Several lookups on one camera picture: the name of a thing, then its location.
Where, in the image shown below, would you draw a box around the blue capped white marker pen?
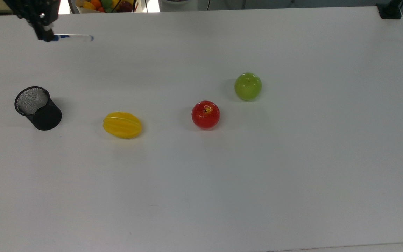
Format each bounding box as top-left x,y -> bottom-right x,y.
52,34 -> 94,43

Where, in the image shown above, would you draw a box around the black mesh pen cup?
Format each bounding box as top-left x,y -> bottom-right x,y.
14,86 -> 63,131

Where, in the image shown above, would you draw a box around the black camera stand base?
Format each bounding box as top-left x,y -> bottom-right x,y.
377,0 -> 403,19

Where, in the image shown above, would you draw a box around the yellow toy starfruit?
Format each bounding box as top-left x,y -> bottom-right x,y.
103,112 -> 143,139

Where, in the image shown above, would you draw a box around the green toy apple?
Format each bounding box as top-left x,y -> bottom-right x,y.
234,72 -> 262,101

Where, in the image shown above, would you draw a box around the box of toy fruits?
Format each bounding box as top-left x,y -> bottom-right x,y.
69,0 -> 140,14

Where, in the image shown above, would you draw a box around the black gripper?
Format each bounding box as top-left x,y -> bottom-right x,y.
3,0 -> 61,43

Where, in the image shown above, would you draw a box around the red toy apple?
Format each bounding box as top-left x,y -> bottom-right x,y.
191,100 -> 220,130

